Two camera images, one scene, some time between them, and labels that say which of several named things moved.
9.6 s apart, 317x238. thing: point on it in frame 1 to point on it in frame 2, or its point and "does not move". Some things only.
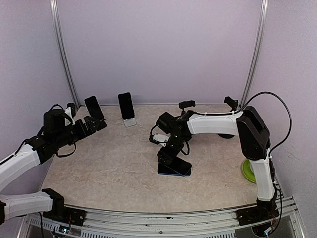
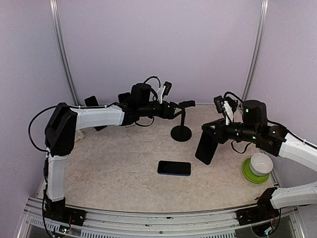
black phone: (180, 165) to (207, 146)
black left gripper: (83, 132) to (169, 113)
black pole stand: (234, 103) does not move
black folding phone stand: (101, 125) does not move
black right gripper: (167, 156) to (220, 133)
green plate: (247, 171) does not move
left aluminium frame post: (53, 4) does not move
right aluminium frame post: (264, 11) does not move
